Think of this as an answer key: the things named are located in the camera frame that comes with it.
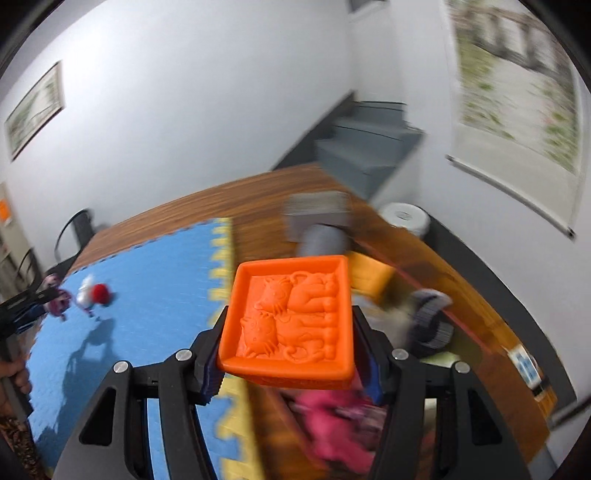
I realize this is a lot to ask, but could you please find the clear plastic bag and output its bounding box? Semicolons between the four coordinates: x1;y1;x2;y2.
76;275;94;316

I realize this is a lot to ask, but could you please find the red pompom ball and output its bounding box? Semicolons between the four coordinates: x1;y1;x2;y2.
90;283;112;306

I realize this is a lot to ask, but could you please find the pink leopard fabric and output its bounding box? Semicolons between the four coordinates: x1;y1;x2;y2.
293;389;387;474

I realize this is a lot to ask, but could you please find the orange embossed square mould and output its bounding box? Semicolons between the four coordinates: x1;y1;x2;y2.
218;255;356;390

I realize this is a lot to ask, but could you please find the left hand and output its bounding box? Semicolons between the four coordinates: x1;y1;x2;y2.
0;357;32;415

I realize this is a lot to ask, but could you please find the black metal chair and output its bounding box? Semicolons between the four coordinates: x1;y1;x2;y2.
15;248;42;292
54;208;96;263

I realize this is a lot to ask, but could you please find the white power strip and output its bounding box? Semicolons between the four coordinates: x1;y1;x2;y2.
507;344;545;400

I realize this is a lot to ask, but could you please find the grey rolled sock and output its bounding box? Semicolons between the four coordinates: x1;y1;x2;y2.
409;289;454;358

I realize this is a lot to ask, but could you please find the blue foam puzzle mat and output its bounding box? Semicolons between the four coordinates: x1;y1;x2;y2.
27;218;232;476

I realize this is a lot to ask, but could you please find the red-rimmed metal tray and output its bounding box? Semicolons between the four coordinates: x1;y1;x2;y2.
256;253;549;479

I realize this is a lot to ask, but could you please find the grey metal tin box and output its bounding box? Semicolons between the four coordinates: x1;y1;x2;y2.
283;190;352;242

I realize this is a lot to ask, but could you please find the grey staircase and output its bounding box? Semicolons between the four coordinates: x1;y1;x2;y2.
274;92;425;201

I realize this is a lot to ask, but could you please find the hanging landscape scroll painting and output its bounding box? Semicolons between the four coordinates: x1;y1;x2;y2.
446;1;590;238

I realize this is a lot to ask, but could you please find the framed wall picture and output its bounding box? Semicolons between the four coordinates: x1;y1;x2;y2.
5;61;65;160

